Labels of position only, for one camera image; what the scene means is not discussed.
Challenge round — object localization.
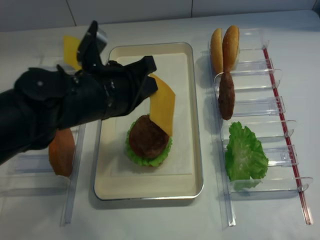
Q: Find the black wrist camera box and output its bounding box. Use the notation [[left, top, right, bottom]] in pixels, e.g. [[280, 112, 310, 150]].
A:
[[76, 20, 108, 73]]

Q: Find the tan bun half rear right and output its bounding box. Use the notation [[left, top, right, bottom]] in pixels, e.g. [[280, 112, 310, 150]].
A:
[[222, 25, 240, 72]]

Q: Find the green lettuce leaf on tray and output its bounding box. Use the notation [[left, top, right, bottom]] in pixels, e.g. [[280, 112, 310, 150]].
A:
[[125, 121, 173, 167]]

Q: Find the black cloth-covered robot arm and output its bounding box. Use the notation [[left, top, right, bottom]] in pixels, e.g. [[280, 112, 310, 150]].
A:
[[0, 56, 158, 163]]

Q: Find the clear acrylic right rack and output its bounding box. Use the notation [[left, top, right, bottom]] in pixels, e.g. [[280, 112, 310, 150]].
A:
[[202, 28, 314, 227]]

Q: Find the green lettuce leaf in rack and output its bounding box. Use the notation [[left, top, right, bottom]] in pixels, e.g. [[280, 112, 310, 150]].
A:
[[224, 121, 269, 191]]

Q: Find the brown meat patty on tray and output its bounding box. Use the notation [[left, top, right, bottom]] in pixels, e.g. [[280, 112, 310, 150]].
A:
[[128, 114, 170, 160]]

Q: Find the tan bun half rear left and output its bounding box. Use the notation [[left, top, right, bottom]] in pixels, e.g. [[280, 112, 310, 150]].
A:
[[210, 28, 223, 74]]

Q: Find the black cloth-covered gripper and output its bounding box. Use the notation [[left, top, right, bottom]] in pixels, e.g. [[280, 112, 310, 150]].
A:
[[58, 55, 158, 125]]

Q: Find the tan bun half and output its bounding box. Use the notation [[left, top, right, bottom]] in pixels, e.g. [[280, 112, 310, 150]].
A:
[[222, 25, 240, 72], [210, 28, 223, 74]]

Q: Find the yellow cheese slice in rack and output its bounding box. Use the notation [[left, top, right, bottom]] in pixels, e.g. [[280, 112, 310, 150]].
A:
[[63, 35, 82, 71]]

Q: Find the brown meat patty in rack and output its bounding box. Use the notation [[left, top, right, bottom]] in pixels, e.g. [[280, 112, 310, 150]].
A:
[[218, 72, 235, 120]]

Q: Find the clear acrylic rack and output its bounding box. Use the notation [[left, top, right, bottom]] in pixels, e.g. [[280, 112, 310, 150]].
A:
[[0, 122, 98, 232], [202, 28, 314, 227]]

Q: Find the orange cheese slice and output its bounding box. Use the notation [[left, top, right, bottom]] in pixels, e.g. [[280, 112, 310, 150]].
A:
[[149, 73, 176, 137]]

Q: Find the clear acrylic left rack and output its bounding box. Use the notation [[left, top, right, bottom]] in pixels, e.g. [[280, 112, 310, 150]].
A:
[[0, 122, 98, 232]]

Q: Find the white paper tray liner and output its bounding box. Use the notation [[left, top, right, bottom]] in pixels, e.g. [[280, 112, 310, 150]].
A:
[[111, 53, 194, 177]]

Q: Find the red strip on right rack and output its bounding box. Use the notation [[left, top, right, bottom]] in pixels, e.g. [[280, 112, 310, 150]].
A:
[[262, 45, 314, 225]]

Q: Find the cream rectangular metal tray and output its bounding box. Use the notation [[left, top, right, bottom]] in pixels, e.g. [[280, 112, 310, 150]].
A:
[[93, 42, 204, 201]]

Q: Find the brown bun half left rack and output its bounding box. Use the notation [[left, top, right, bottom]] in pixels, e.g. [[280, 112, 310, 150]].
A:
[[48, 128, 75, 178]]

